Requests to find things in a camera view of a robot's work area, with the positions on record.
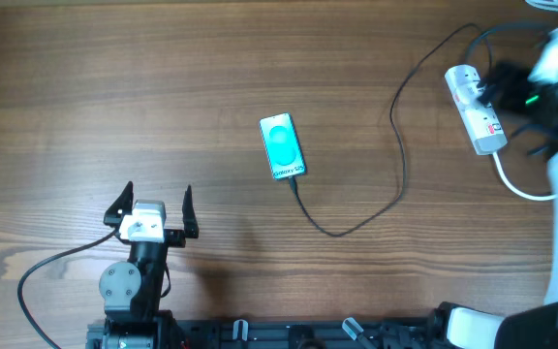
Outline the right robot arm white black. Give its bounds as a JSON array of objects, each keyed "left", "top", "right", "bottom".
[{"left": 411, "top": 28, "right": 558, "bottom": 348}]

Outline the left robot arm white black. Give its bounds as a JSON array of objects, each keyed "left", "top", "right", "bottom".
[{"left": 85, "top": 182, "right": 200, "bottom": 349}]

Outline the Galaxy smartphone with teal screen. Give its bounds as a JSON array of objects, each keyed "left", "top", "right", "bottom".
[{"left": 259, "top": 113, "right": 307, "bottom": 180}]

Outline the white charger plug adapter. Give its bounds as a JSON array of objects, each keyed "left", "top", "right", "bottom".
[{"left": 452, "top": 83, "right": 487, "bottom": 111}]

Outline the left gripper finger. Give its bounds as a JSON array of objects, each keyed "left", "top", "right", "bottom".
[
  {"left": 103, "top": 181, "right": 134, "bottom": 227},
  {"left": 182, "top": 185, "right": 200, "bottom": 238}
]

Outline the white power strip cord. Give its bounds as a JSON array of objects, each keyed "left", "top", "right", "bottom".
[{"left": 491, "top": 0, "right": 558, "bottom": 203}]

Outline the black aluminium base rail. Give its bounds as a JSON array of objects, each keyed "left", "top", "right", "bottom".
[{"left": 85, "top": 318, "right": 452, "bottom": 349}]

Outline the black USB charging cable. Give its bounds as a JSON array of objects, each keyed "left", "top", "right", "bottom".
[{"left": 286, "top": 21, "right": 495, "bottom": 238}]

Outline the white power strip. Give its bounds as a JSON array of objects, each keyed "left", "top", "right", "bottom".
[{"left": 445, "top": 65, "right": 508, "bottom": 155}]

